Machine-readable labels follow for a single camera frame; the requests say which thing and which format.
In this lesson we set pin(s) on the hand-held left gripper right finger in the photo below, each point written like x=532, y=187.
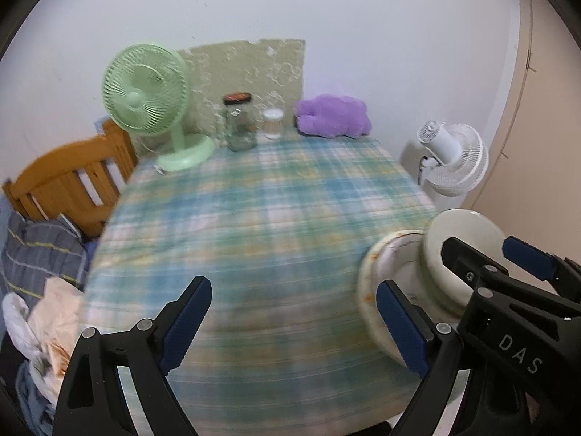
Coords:
x=401, y=322

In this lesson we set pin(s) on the blue clothing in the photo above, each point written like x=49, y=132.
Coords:
x=36, y=399

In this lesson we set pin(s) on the white clip fan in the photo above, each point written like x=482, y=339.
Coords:
x=458, y=163

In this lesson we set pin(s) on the glass jar with dark lid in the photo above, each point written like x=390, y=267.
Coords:
x=240, y=127

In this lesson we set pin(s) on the white cloth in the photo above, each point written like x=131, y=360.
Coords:
x=18, y=327

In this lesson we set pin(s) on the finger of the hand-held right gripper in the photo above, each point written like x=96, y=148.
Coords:
x=529, y=259
x=463, y=259

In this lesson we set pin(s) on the plaid tablecloth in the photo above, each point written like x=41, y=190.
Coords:
x=272, y=218

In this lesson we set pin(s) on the grey plaid pillow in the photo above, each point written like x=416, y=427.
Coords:
x=41, y=254

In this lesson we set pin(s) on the green cartoon print board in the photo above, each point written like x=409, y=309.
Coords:
x=245, y=66

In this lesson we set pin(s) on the blue bed sheet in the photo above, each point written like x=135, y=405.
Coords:
x=90, y=246

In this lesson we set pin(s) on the wooden bed headboard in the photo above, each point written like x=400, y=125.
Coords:
x=59, y=177

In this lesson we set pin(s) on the green desk fan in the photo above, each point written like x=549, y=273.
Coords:
x=140, y=91

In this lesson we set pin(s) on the beige door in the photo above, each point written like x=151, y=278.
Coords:
x=544, y=122

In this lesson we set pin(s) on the peach cloth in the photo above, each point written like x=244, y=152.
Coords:
x=54, y=322

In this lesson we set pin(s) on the clear cotton swab container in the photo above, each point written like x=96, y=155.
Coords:
x=273, y=125

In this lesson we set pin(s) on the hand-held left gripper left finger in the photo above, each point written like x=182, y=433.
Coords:
x=184, y=327

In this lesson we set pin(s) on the scalloped yellow flower plate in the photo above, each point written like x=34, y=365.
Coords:
x=365, y=313

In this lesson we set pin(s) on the purple plush cushion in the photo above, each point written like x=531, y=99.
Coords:
x=331, y=116

